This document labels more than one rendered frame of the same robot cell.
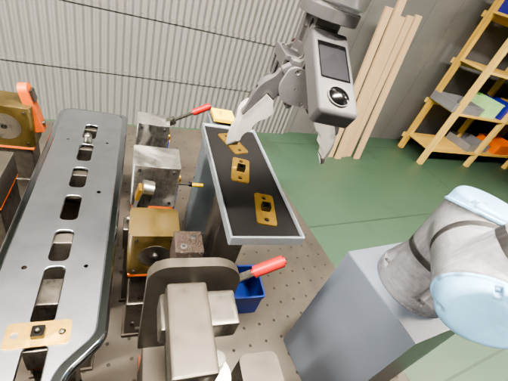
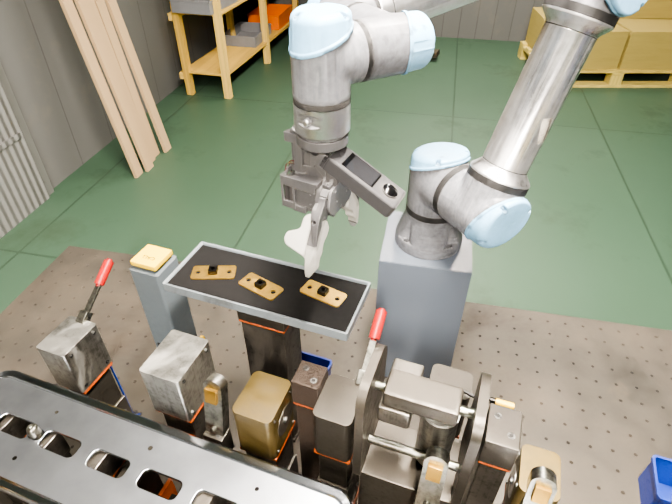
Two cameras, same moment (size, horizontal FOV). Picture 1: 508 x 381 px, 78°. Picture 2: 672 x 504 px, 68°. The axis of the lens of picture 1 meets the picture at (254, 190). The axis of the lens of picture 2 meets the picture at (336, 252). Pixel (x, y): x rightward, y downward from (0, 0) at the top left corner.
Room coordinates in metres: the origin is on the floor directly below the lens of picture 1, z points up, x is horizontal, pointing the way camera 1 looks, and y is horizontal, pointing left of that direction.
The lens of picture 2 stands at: (-0.05, 0.40, 1.80)
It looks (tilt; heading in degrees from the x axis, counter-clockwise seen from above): 39 degrees down; 318
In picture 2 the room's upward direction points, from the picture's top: straight up
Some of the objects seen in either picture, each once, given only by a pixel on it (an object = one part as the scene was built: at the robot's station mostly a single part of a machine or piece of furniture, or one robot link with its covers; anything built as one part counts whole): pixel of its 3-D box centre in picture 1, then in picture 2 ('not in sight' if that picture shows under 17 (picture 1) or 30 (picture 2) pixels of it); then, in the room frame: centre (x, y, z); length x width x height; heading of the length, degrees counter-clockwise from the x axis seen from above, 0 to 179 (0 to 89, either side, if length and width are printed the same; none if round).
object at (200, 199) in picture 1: (205, 181); (175, 334); (0.78, 0.15, 0.92); 0.08 x 0.08 x 0.44; 28
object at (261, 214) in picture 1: (265, 207); (323, 291); (0.46, -0.03, 1.17); 0.08 x 0.04 x 0.01; 17
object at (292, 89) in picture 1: (309, 57); (318, 170); (0.43, 0.00, 1.44); 0.09 x 0.08 x 0.12; 19
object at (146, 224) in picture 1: (153, 280); (274, 448); (0.41, 0.14, 0.89); 0.12 x 0.08 x 0.38; 118
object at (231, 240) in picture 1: (244, 174); (266, 286); (0.54, 0.03, 1.16); 0.37 x 0.14 x 0.02; 28
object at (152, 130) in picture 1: (153, 168); (99, 385); (0.79, 0.34, 0.88); 0.12 x 0.07 x 0.36; 118
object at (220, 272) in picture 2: (233, 141); (213, 270); (0.64, 0.09, 1.17); 0.08 x 0.04 x 0.01; 48
